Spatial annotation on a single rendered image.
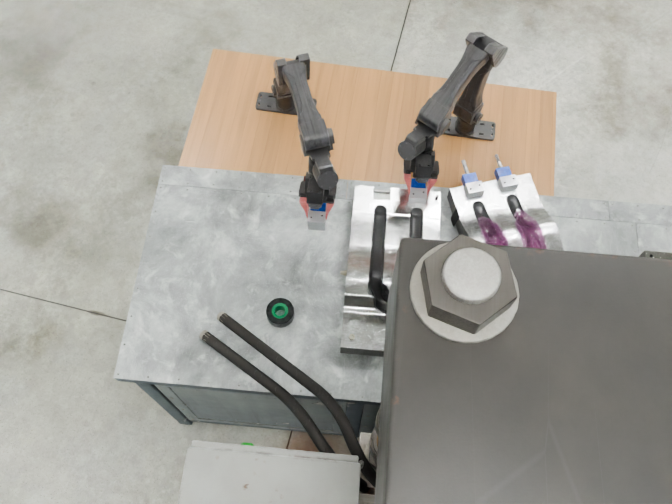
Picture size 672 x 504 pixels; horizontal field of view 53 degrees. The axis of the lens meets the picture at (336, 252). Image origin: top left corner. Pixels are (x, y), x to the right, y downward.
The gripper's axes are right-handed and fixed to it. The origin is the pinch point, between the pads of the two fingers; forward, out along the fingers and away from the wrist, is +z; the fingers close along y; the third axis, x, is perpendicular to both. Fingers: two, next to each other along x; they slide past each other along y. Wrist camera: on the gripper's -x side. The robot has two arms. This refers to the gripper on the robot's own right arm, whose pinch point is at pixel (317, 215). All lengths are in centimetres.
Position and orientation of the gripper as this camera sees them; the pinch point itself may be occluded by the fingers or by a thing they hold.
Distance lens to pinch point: 193.9
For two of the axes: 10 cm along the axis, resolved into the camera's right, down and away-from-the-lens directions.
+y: 10.0, 0.8, -0.3
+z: -0.5, 8.0, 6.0
